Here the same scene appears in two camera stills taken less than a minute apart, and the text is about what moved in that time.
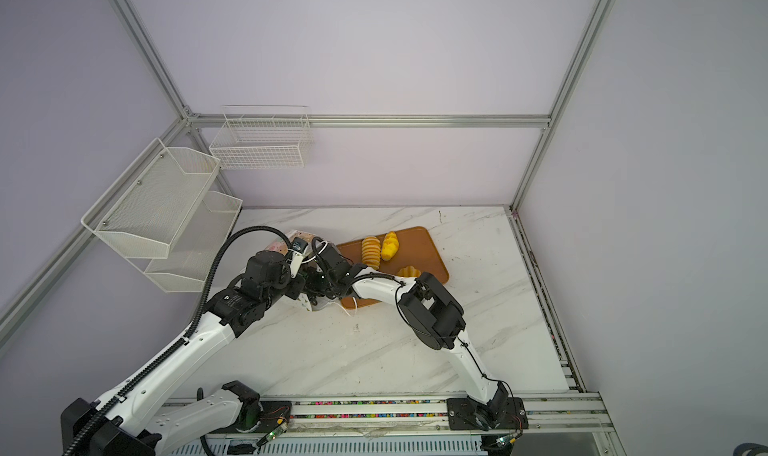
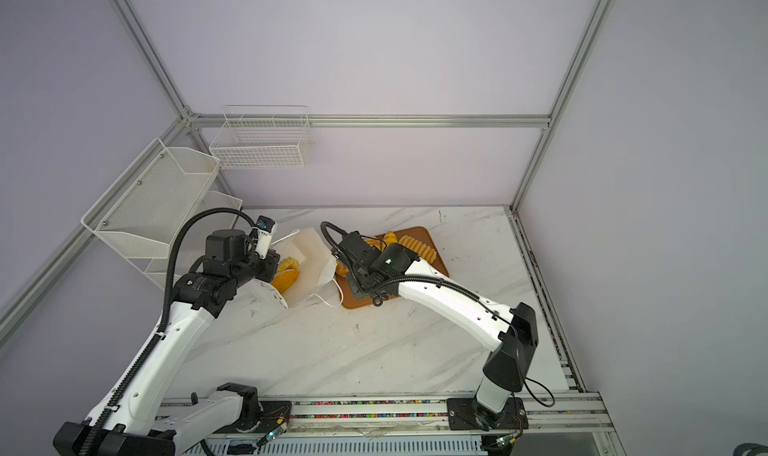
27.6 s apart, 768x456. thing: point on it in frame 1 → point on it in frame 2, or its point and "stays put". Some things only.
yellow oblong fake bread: (390, 246) stays put
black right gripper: (310, 283) → (355, 294)
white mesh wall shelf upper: (151, 203) stays put
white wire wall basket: (262, 137) stays put
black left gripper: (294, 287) → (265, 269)
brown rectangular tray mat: (416, 250) stays put
